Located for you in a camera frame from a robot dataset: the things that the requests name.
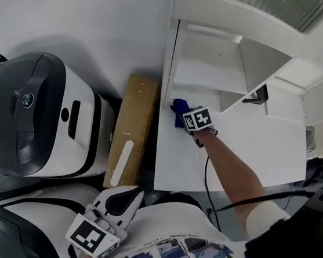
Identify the person's white printed t-shirt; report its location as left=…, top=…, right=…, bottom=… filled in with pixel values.
left=97, top=187, right=295, bottom=258

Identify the brown cardboard box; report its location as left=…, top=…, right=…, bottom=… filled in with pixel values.
left=89, top=70, right=174, bottom=190

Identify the person's right forearm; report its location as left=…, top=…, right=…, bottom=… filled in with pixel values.
left=198, top=121, right=271, bottom=234

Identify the white and black service robot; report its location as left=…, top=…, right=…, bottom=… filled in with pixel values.
left=0, top=179, right=111, bottom=258
left=0, top=43, right=124, bottom=188

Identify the black equipment case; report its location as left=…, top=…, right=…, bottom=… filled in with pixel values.
left=237, top=187, right=323, bottom=258

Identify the white table top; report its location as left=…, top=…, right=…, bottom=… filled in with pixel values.
left=142, top=79, right=313, bottom=200

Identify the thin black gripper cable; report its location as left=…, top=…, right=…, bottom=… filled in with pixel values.
left=200, top=154, right=221, bottom=233

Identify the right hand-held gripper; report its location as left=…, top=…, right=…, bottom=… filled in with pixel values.
left=182, top=104, right=221, bottom=149

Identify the blue wiping cloth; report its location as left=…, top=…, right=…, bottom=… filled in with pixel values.
left=169, top=96, right=193, bottom=130

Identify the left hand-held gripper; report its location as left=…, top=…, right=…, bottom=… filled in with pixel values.
left=60, top=183, right=153, bottom=258

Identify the white shelf unit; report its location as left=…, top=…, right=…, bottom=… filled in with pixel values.
left=147, top=0, right=323, bottom=143

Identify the thick black cable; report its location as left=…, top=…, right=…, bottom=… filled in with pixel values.
left=205, top=187, right=317, bottom=217

